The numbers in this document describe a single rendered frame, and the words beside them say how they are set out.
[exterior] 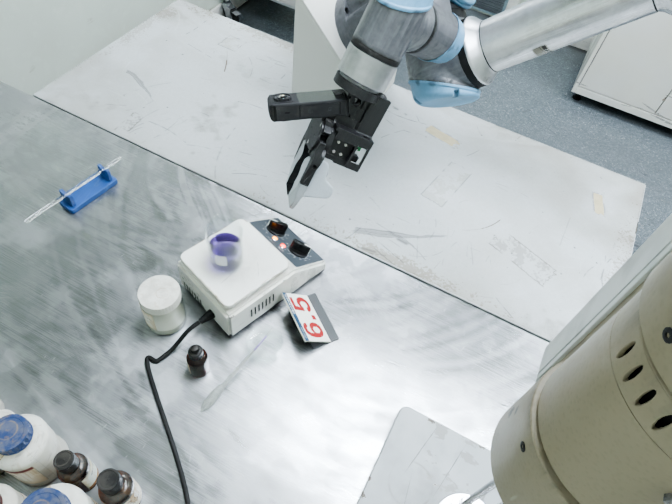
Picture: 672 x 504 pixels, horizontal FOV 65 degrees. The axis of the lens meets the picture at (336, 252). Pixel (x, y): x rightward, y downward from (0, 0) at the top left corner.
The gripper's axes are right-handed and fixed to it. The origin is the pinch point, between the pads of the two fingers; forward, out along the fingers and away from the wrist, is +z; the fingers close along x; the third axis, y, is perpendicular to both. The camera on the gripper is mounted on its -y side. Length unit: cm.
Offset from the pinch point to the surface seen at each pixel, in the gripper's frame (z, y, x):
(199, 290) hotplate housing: 14.7, -9.0, -11.1
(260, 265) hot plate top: 8.1, -2.0, -10.1
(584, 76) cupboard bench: -38, 164, 171
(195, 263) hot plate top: 11.6, -10.7, -9.1
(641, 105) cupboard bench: -40, 191, 155
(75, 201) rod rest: 21.1, -29.9, 12.4
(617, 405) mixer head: -24, -2, -62
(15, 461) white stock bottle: 26.9, -24.8, -33.8
